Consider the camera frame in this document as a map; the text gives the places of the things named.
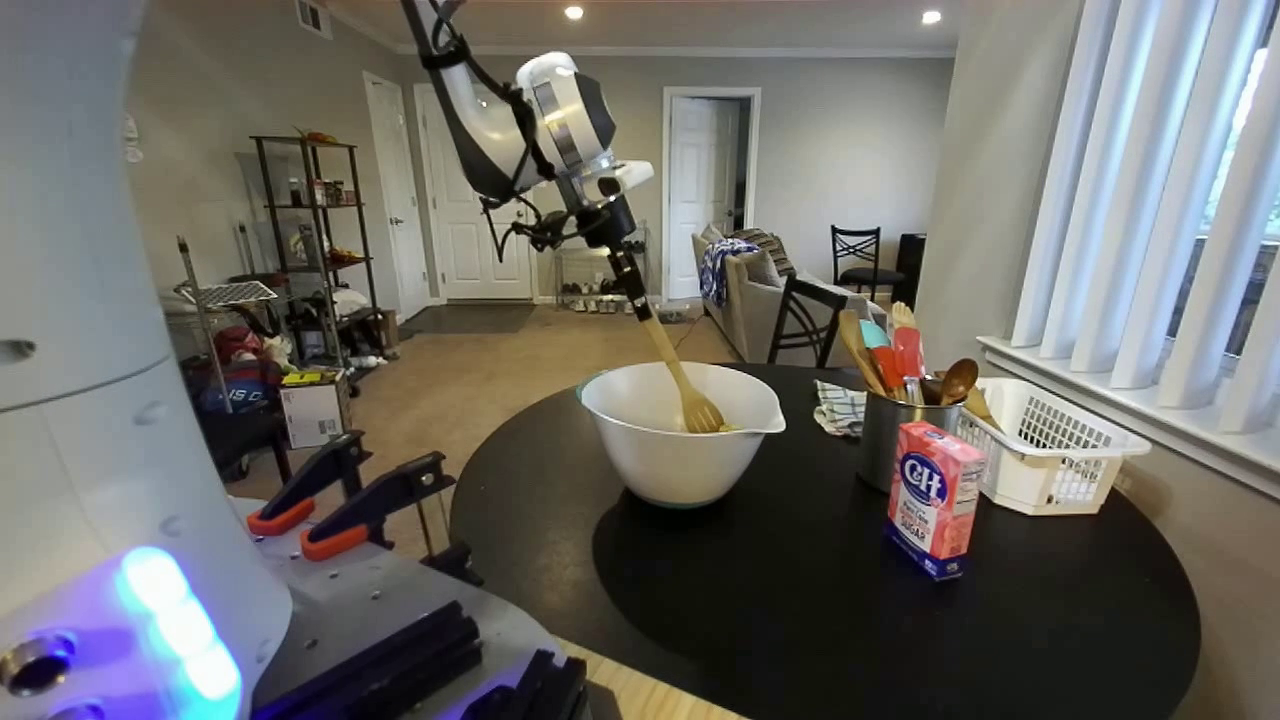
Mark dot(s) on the white open interior door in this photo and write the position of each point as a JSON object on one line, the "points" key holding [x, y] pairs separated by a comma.
{"points": [[697, 202]]}

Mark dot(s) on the ceiling air vent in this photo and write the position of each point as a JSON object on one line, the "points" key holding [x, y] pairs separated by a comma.
{"points": [[315, 18]]}

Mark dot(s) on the black dining chair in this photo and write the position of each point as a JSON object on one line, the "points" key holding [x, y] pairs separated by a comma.
{"points": [[811, 320]]}

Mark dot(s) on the checkered dish cloth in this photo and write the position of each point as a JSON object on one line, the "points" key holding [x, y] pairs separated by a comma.
{"points": [[840, 409]]}

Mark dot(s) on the light wooden spatula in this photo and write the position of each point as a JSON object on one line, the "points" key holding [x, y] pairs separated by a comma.
{"points": [[860, 353]]}

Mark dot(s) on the steel utensil holder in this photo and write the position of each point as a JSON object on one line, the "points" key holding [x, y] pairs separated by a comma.
{"points": [[880, 442]]}

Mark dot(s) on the dark brown wooden spoon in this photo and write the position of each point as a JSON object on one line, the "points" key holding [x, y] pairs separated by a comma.
{"points": [[957, 378]]}

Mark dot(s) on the white vertical blinds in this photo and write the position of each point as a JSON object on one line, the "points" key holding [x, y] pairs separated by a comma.
{"points": [[1144, 202]]}

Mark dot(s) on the black mounting block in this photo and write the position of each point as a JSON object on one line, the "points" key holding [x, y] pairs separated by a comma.
{"points": [[382, 660], [535, 686]]}

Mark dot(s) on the grey sofa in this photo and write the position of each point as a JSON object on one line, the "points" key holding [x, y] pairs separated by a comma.
{"points": [[747, 305]]}

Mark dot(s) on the white closet door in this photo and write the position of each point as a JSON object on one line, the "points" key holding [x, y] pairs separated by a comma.
{"points": [[397, 202]]}

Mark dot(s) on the recessed ceiling light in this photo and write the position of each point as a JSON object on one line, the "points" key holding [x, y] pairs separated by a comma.
{"points": [[931, 18], [575, 12]]}

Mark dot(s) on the blue patterned throw blanket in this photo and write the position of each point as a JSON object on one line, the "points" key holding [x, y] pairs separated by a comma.
{"points": [[713, 265]]}

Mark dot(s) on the brown doormat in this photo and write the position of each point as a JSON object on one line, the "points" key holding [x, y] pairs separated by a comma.
{"points": [[467, 317]]}

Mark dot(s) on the pink sugar carton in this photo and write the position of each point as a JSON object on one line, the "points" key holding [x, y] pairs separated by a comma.
{"points": [[935, 502]]}

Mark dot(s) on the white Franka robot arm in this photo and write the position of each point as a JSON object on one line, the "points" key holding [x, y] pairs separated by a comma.
{"points": [[95, 400]]}

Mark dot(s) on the slotted wooden spoon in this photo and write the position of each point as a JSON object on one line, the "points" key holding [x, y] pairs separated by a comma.
{"points": [[686, 394]]}

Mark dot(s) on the white panel entry door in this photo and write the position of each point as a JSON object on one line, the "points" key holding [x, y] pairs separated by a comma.
{"points": [[461, 252]]}

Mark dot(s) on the white plastic basket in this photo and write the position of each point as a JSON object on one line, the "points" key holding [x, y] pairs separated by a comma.
{"points": [[1054, 461]]}

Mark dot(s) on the black orange clamp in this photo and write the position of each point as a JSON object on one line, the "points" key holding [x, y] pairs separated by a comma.
{"points": [[382, 505], [309, 485]]}

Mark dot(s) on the cardboard box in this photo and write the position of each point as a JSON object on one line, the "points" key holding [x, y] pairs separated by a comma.
{"points": [[315, 419]]}

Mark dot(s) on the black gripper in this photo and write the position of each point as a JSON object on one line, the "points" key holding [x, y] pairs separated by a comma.
{"points": [[584, 225]]}

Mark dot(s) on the teal spatula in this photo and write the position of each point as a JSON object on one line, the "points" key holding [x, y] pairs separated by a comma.
{"points": [[872, 333]]}

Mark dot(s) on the black metal shelving unit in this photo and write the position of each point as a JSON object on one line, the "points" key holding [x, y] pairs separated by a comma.
{"points": [[315, 225]]}

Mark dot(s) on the red spatula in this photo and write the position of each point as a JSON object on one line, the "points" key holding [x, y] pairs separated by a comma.
{"points": [[901, 361]]}

